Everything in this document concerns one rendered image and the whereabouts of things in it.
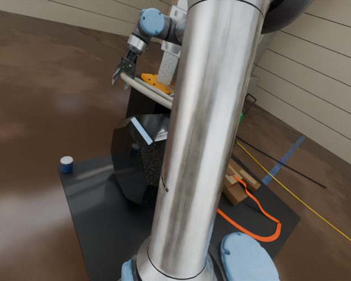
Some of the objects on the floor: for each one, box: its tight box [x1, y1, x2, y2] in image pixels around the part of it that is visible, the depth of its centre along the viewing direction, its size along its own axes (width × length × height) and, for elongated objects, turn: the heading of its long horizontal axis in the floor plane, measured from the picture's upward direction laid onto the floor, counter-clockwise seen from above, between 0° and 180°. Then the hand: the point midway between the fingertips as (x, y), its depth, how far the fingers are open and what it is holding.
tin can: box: [61, 156, 73, 173], centre depth 166 cm, size 10×10×13 cm
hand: (119, 86), depth 92 cm, fingers closed on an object, 5 cm apart
